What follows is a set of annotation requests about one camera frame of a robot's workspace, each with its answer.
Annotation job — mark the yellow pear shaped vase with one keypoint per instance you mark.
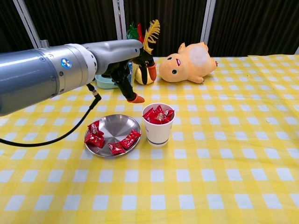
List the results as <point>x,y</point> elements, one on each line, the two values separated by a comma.
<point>140,75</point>

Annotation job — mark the yellow feather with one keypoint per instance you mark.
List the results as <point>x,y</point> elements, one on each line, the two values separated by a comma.
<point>151,32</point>

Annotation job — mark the red feather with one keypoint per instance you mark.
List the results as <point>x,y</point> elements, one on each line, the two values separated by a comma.
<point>140,32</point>

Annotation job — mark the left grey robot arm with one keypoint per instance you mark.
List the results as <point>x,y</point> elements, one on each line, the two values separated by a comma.
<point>28,74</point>

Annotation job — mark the aluminium partition post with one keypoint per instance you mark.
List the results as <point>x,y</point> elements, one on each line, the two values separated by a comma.
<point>120,23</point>
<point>30,23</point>
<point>297,51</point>
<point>208,23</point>

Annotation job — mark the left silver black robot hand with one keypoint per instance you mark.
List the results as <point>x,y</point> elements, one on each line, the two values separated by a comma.
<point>116,52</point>

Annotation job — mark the round metal plate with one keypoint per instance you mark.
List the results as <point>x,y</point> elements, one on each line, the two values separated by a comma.
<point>116,130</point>

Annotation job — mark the green feather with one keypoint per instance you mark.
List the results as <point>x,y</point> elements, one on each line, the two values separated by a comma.
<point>133,32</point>

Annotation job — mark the white paper cup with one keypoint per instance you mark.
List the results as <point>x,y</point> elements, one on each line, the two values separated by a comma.
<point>158,135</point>

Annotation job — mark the teal plastic scoop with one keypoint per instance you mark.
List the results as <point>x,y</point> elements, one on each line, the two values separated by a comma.
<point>105,83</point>

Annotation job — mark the yellow white checkered tablecloth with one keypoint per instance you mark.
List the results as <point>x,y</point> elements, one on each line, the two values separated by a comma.
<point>210,163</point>

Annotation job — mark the orange plush animal toy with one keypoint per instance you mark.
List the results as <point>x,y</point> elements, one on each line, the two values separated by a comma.
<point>187,67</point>

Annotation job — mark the blue cookie box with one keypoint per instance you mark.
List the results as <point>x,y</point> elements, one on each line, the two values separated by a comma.
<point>130,70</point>

